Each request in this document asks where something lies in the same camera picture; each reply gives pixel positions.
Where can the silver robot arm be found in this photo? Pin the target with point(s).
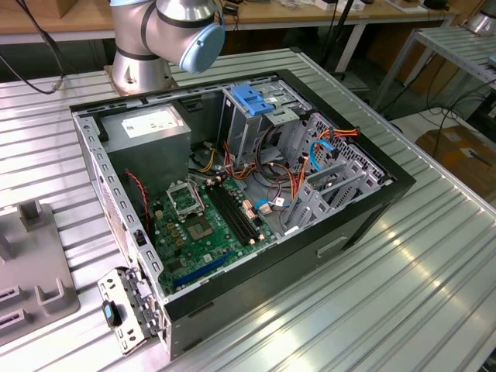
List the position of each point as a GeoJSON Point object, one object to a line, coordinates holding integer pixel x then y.
{"type": "Point", "coordinates": [170, 27]}

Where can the metal disk bay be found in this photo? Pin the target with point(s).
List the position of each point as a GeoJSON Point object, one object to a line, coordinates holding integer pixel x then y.
{"type": "Point", "coordinates": [314, 207]}

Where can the black RAM slot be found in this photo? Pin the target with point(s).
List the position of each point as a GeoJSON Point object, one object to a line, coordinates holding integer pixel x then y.
{"type": "Point", "coordinates": [231, 212]}
{"type": "Point", "coordinates": [226, 214]}
{"type": "Point", "coordinates": [236, 211]}
{"type": "Point", "coordinates": [240, 210]}

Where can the grey metal drive cage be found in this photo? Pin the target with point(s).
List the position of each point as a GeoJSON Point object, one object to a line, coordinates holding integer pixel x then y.
{"type": "Point", "coordinates": [248, 133]}

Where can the CPU socket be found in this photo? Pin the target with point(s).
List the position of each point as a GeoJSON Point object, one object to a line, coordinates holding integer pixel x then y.
{"type": "Point", "coordinates": [198, 229]}

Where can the green motherboard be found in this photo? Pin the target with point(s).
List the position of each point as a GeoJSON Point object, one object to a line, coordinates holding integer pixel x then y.
{"type": "Point", "coordinates": [205, 250]}

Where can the blue expansion slot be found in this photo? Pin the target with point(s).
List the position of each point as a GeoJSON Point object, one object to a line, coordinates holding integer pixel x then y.
{"type": "Point", "coordinates": [201, 269]}

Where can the open black PC case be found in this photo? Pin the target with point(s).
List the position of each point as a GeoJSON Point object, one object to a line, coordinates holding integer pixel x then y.
{"type": "Point", "coordinates": [271, 279]}

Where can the grey power supply unit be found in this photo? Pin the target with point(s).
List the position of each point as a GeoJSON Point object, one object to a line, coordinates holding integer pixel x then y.
{"type": "Point", "coordinates": [155, 155]}

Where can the wooden desk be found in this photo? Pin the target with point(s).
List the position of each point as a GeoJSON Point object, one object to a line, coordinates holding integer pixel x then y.
{"type": "Point", "coordinates": [271, 13]}

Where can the black stand legs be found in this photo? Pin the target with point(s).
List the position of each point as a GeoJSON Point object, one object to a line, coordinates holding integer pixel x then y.
{"type": "Point", "coordinates": [336, 35]}

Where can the blue black latch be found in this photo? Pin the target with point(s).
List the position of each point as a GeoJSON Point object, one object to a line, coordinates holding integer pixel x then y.
{"type": "Point", "coordinates": [109, 313]}

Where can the small white box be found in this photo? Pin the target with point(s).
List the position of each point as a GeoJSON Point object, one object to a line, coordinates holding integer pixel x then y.
{"type": "Point", "coordinates": [325, 4]}

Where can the cardboard box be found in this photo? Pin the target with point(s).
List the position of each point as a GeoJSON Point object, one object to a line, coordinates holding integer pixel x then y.
{"type": "Point", "coordinates": [453, 147]}

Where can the grey parts rack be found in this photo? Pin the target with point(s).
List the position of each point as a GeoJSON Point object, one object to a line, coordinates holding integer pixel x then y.
{"type": "Point", "coordinates": [42, 248]}

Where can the metal slat side table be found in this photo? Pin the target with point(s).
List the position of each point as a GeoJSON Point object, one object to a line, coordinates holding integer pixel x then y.
{"type": "Point", "coordinates": [453, 44]}

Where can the small black device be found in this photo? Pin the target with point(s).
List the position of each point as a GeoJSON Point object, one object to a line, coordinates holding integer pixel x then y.
{"type": "Point", "coordinates": [436, 4]}

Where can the hinged metal card bracket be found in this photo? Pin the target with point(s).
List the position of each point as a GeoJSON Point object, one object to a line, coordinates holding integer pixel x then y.
{"type": "Point", "coordinates": [129, 288]}

